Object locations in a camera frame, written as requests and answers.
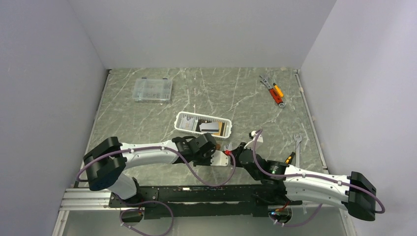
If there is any silver vip card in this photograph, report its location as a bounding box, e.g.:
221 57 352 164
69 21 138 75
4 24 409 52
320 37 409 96
223 143 233 151
180 117 195 131

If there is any white plastic basket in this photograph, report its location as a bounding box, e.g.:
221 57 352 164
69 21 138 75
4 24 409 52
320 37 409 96
174 112 233 139

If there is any gold credit card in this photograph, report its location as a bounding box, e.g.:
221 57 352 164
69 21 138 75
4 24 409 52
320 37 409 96
213 122 229 138

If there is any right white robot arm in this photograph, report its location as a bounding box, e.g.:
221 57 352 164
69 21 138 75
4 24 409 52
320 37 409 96
225 143 377 221

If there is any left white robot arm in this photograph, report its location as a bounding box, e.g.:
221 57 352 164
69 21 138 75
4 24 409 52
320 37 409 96
83 133 229 207

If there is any silver VIP card in basket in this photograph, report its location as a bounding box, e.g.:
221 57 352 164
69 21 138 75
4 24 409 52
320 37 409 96
180 117 195 131

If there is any yellow black screwdriver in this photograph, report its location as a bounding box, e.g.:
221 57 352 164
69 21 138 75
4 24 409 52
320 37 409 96
284 151 296 165

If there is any silver open-end wrench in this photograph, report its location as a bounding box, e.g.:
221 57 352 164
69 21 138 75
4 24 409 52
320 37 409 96
294 134 303 168

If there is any red adjustable wrench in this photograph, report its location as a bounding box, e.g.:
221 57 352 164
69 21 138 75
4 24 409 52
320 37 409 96
269 88 285 108

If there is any clear plastic organizer box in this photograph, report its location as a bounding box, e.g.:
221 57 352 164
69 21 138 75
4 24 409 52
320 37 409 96
132 77 173 103

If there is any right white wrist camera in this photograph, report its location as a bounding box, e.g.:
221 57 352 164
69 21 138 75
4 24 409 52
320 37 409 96
244 131 264 149

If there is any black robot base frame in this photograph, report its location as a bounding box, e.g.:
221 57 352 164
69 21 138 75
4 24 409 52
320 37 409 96
109 182 303 219

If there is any yellow handled screwdriver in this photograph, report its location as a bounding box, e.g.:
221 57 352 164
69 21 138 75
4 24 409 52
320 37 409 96
273 83 284 98

